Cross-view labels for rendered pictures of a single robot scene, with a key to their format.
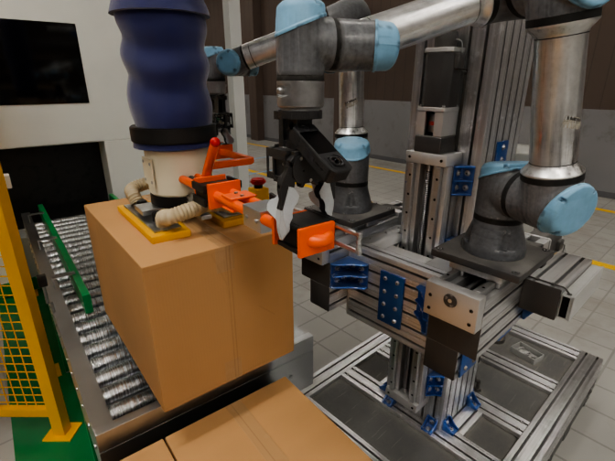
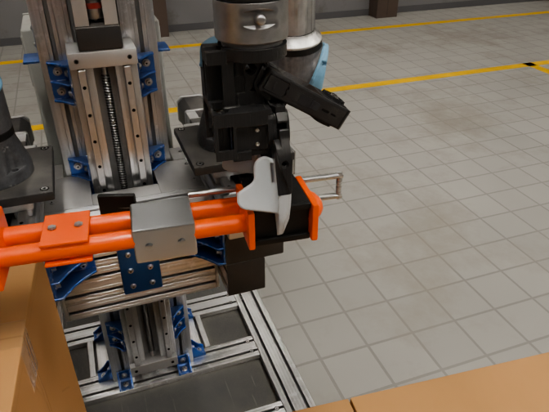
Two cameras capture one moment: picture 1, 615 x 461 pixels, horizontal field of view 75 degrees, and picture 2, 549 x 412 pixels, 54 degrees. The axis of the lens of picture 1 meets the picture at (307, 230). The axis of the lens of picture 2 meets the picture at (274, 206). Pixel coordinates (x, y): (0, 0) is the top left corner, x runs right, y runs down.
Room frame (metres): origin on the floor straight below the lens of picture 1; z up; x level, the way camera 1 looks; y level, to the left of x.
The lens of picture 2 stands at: (0.44, 0.51, 1.55)
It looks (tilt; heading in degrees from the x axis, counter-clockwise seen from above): 32 degrees down; 292
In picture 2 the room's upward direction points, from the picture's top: straight up
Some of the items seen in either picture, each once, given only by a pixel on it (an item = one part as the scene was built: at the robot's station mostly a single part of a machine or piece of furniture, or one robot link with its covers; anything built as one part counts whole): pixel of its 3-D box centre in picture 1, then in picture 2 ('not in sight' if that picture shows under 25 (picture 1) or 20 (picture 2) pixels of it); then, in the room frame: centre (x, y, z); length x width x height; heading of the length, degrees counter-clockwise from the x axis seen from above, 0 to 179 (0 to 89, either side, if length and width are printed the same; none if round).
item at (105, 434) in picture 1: (221, 382); not in sight; (0.99, 0.26, 0.58); 0.70 x 0.03 x 0.06; 128
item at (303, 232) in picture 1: (302, 232); (275, 211); (0.65, 0.01, 1.20); 0.08 x 0.07 x 0.05; 37
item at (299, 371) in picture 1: (223, 410); not in sight; (0.99, 0.26, 0.48); 0.70 x 0.03 x 0.15; 128
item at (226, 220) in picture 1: (213, 202); not in sight; (1.19, 0.29, 1.10); 0.34 x 0.10 x 0.05; 37
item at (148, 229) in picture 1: (150, 214); not in sight; (1.07, 0.44, 1.10); 0.34 x 0.10 x 0.05; 37
